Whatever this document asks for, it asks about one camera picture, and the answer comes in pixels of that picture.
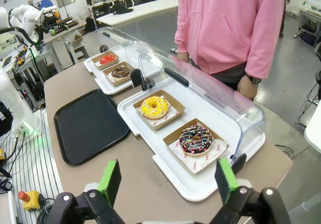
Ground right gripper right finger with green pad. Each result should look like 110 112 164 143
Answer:
210 157 292 224

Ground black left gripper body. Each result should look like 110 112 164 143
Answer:
41 7 69 36

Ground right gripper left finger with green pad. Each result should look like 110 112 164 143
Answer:
45 158 122 224

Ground person right forearm pink sleeve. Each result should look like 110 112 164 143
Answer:
174 0 195 55

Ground person left forearm pink sleeve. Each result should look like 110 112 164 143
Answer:
244 0 286 80

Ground chocolate donut with rainbow sprinkles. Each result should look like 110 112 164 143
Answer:
179 124 214 157

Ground black plastic serving tray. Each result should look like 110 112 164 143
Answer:
53 88 130 166

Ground brown cardboard donut tray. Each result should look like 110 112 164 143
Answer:
103 61 135 87
163 118 230 175
91 50 120 71
132 89 186 131

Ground red glazed donut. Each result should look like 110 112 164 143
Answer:
99 54 117 65

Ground chocolate donut with brown sprinkles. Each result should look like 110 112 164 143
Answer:
111 66 131 82

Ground yellow glazed sprinkled donut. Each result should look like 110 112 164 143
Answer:
140 95 170 120

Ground person left hand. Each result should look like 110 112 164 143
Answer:
236 75 259 101

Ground background person blue shirt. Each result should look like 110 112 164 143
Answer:
39 0 55 10

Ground white printed paper liner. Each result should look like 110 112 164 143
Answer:
105 69 133 84
168 134 230 172
136 100 180 128

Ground white display case base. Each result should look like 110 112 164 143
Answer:
117 84 266 201
83 50 162 95

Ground clear display case lid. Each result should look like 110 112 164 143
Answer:
95 26 164 84
138 51 266 171

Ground black bag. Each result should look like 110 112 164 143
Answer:
111 2 134 16

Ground yellow emergency stop button box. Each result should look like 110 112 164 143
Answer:
18 190 45 212

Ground white rounded table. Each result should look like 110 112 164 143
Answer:
303 113 321 155

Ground white background table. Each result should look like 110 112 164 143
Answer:
96 0 179 26

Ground dark wristwatch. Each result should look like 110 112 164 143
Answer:
246 74 262 85

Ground black office chair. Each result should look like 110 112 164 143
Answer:
298 69 321 128

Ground person torso pink hoodie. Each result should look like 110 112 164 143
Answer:
175 0 285 84

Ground background person dark clothes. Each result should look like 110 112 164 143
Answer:
278 0 292 38

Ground black cable bundle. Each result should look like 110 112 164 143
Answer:
0 131 27 192

